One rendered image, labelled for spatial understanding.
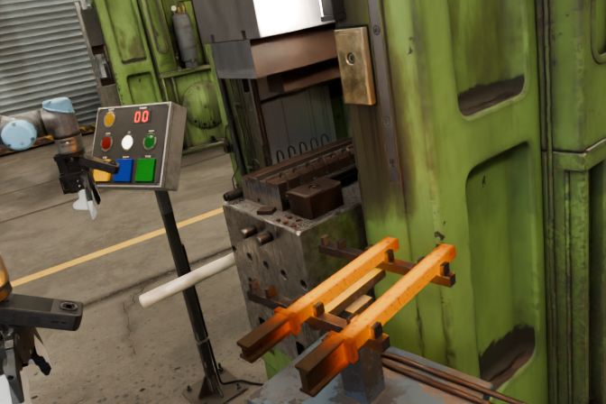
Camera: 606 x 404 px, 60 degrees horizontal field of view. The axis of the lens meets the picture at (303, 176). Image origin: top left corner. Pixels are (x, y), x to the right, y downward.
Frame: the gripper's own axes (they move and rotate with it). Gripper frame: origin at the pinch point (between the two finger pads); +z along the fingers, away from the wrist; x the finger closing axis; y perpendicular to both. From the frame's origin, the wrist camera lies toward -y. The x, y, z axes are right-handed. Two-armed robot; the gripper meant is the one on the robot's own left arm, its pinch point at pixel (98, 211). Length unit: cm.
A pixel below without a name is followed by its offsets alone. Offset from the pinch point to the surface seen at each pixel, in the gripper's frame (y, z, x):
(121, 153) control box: -9.0, -12.1, -18.7
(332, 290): -48, -1, 84
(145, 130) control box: -18.7, -18.7, -14.8
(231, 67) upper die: -46, -37, 23
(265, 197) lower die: -47, -1, 27
